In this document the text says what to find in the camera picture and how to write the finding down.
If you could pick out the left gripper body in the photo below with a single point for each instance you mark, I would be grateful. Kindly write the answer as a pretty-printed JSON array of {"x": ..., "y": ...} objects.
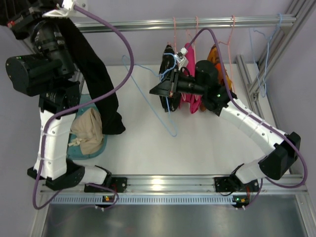
[{"x": 19, "y": 25}]

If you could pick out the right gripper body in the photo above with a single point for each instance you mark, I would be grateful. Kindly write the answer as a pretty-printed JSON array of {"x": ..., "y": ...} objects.
[{"x": 173, "y": 84}]

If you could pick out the black trousers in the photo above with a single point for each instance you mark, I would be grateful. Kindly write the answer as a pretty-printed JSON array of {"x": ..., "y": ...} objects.
[{"x": 95, "y": 74}]

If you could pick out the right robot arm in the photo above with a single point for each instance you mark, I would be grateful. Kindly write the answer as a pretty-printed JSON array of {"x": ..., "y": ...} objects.
[{"x": 280, "y": 149}]

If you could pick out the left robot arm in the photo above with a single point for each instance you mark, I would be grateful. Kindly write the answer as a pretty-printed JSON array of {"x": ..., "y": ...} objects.
[{"x": 47, "y": 73}]

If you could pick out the pink hanger left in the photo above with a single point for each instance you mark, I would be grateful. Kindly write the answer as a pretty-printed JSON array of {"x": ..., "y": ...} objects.
[{"x": 175, "y": 34}]

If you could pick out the empty blue hanger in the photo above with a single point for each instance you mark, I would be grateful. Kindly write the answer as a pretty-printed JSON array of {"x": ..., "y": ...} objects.
[{"x": 263, "y": 85}]

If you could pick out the pink garment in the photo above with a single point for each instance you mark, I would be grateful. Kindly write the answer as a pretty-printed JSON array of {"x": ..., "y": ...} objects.
[{"x": 194, "y": 101}]

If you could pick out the orange patterned garment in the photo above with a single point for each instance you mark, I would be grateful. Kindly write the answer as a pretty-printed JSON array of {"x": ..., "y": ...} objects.
[{"x": 213, "y": 57}]

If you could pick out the beige garment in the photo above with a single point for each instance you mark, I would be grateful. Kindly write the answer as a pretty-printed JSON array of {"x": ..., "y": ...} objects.
[{"x": 87, "y": 129}]

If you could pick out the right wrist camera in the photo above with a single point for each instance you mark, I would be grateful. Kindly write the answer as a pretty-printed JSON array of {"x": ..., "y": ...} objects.
[{"x": 180, "y": 57}]

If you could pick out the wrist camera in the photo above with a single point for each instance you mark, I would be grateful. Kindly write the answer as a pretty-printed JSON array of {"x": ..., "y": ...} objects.
[
  {"x": 66, "y": 9},
  {"x": 180, "y": 57}
]

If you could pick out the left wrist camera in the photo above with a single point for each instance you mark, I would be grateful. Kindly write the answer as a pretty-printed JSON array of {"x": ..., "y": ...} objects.
[{"x": 66, "y": 9}]

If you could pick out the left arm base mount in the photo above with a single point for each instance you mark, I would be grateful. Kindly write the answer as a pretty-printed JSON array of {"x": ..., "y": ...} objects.
[{"x": 117, "y": 184}]

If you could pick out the aluminium hanging rail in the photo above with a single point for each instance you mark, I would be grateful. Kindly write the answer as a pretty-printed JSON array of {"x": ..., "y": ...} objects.
[{"x": 285, "y": 20}]

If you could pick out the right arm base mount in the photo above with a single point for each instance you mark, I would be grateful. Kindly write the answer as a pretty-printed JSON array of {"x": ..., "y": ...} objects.
[{"x": 224, "y": 184}]

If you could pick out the slotted cable duct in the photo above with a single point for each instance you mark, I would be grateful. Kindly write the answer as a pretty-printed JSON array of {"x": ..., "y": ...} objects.
[{"x": 125, "y": 199}]

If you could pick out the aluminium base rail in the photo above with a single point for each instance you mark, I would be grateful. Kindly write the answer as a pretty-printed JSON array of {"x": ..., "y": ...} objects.
[{"x": 185, "y": 185}]

